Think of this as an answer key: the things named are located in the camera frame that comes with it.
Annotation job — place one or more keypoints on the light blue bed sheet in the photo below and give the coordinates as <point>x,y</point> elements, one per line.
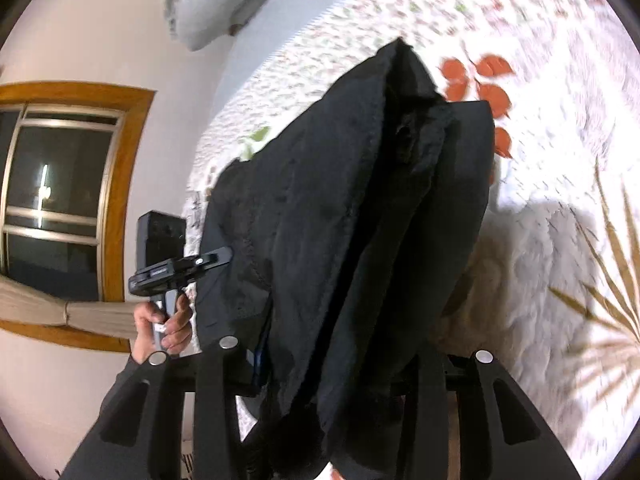
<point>270,25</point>

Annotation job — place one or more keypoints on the wooden framed window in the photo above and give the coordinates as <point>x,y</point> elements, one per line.
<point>60,185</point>

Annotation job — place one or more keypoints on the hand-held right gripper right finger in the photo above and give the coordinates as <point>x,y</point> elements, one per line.
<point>430,410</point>

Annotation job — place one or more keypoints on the grey pillow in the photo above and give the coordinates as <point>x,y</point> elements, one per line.
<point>220,5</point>

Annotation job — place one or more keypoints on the person's left hand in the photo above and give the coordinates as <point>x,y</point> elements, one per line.
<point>175,327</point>

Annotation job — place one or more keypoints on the floral quilted blanket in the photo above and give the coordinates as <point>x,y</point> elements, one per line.
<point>550,110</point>

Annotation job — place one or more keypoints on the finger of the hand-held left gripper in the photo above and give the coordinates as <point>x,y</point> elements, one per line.
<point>215,256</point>

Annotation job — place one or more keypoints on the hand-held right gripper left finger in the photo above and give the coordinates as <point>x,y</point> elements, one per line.
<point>257,366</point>

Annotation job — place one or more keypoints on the black pants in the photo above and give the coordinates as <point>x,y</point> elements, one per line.
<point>325,210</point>

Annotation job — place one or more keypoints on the beige curtain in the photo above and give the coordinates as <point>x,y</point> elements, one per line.
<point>75,315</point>

